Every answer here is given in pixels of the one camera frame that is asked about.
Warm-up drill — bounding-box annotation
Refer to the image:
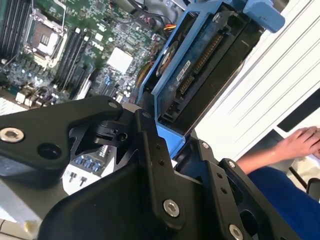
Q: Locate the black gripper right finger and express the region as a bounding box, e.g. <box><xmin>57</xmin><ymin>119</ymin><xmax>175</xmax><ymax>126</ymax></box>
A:
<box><xmin>186</xmin><ymin>128</ymin><xmax>301</xmax><ymax>240</ymax></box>

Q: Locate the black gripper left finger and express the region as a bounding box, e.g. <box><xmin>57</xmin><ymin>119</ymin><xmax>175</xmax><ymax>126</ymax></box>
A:
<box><xmin>0</xmin><ymin>95</ymin><xmax>188</xmax><ymax>228</ymax></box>

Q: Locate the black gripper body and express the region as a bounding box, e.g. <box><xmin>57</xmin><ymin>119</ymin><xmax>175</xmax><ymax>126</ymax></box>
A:
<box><xmin>37</xmin><ymin>161</ymin><xmax>283</xmax><ymax>240</ymax></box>

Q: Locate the hard disk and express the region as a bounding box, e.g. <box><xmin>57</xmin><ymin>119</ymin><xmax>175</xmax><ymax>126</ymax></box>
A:
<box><xmin>134</xmin><ymin>0</ymin><xmax>286</xmax><ymax>161</ymax></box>

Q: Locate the person's hand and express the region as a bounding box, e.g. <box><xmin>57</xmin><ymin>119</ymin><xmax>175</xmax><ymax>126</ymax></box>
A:
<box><xmin>276</xmin><ymin>126</ymin><xmax>320</xmax><ymax>161</ymax></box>

